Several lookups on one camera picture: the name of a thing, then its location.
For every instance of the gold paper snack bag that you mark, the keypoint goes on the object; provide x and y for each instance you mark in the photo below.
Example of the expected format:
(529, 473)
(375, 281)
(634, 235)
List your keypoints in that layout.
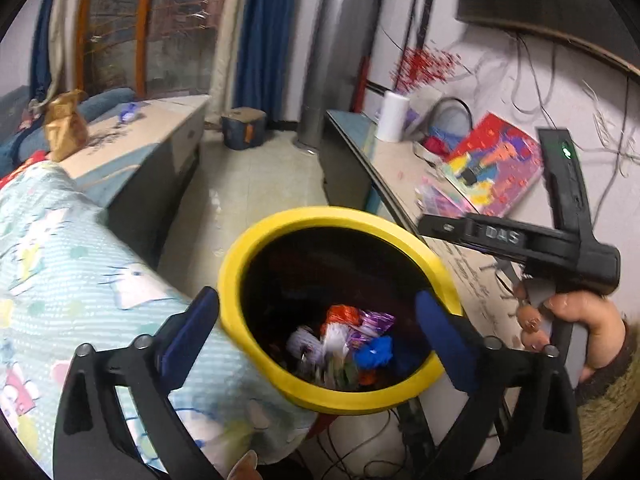
(65, 129)

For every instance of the blue white crumpled wrapper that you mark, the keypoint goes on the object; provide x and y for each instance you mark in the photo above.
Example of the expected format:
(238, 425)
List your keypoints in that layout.
(130, 112)

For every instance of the colourful diamond painting canvas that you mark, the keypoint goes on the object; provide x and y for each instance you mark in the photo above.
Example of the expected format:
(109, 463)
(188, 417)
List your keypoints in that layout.
(494, 165)

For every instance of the red berry branch decoration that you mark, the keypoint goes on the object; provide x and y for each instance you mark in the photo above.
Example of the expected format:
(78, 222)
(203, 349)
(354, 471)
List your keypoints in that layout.
(417, 67)

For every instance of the right hand with painted nails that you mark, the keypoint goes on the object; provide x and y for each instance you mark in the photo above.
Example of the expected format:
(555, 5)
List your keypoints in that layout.
(607, 330)

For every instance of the purple foil wrapper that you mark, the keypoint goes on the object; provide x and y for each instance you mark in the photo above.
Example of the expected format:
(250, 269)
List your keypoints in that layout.
(371, 325)

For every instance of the wooden glass sliding door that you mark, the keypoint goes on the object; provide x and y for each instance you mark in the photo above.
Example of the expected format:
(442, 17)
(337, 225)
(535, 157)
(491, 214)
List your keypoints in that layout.
(157, 48)

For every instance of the Hello Kitty patterned blanket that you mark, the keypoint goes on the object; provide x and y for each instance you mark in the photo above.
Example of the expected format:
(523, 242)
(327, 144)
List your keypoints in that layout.
(67, 280)

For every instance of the dark blue curtain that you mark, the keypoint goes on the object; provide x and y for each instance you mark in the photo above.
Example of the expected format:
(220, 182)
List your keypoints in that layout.
(40, 71)
(263, 54)

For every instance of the fuzzy olive sleeve forearm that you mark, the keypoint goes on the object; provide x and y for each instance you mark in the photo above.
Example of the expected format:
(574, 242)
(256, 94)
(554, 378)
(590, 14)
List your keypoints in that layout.
(606, 402)

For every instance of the blue paper ball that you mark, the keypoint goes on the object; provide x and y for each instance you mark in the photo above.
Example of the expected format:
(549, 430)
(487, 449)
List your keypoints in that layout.
(375, 353)

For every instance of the silver tower air conditioner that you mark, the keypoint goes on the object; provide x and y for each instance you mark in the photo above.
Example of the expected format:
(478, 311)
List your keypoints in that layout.
(341, 42)

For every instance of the white paper towel roll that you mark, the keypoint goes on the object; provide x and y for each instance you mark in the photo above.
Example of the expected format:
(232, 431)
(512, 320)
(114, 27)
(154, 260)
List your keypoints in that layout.
(392, 117)

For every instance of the orange plastic net scrap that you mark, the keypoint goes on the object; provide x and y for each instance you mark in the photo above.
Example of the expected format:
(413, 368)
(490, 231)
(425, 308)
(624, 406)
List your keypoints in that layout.
(341, 314)

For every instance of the colourful bead tray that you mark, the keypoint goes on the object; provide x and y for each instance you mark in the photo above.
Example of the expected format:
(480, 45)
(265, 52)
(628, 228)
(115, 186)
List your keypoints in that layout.
(431, 200)

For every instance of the white foam net wrapper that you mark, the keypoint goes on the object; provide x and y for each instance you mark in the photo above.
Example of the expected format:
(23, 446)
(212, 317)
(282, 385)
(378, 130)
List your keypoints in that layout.
(306, 349)

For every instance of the wall mounted television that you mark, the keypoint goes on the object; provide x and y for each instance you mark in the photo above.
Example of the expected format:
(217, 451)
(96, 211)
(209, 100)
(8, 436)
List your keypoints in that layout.
(606, 29)

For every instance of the dark blue curtain right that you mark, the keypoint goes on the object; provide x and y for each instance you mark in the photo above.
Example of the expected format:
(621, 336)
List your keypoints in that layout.
(263, 54)

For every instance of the yellow rimmed black trash bin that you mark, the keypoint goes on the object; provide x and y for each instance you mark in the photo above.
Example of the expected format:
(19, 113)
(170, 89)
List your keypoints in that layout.
(308, 267)

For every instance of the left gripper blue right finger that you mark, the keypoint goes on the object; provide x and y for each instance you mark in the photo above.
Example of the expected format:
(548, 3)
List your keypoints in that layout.
(454, 340)

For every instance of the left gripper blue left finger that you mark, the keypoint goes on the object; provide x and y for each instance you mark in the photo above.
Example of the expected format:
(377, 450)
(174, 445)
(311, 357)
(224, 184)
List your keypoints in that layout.
(181, 338)

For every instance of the blue storage box stool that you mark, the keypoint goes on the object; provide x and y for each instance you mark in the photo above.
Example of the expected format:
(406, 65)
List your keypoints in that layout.
(243, 128)

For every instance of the grey coffee table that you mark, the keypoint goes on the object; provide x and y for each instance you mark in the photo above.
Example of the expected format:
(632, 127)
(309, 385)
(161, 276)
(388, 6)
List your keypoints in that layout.
(138, 172)

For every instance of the dark blue curtain left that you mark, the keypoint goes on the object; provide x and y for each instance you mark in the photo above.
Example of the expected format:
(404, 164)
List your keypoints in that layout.
(40, 71)

